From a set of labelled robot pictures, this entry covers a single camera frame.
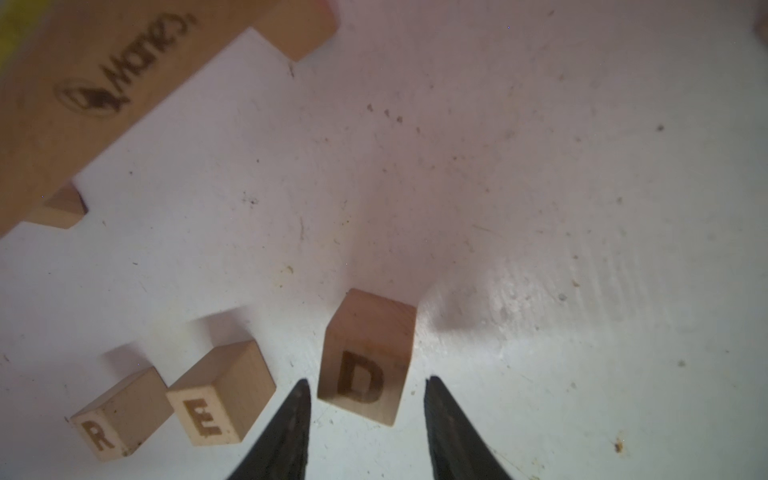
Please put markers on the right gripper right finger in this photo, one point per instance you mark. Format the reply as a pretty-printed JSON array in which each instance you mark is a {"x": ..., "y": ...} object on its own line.
[{"x": 456, "y": 449}]

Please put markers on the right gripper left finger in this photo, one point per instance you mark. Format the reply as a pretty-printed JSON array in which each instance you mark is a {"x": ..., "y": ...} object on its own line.
[{"x": 281, "y": 451}]

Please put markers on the wooden E block orange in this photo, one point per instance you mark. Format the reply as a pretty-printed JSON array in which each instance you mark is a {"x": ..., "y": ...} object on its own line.
[{"x": 218, "y": 400}]

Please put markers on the wooden engraved D block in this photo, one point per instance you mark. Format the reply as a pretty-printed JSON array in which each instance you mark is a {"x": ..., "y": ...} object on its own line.
[{"x": 366, "y": 355}]

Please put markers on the wooden R block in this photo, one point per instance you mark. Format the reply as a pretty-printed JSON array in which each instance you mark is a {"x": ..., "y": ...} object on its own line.
[{"x": 122, "y": 419}]

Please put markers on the wooden whiteboard stand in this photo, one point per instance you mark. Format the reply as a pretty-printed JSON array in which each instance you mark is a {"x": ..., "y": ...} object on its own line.
[{"x": 92, "y": 69}]

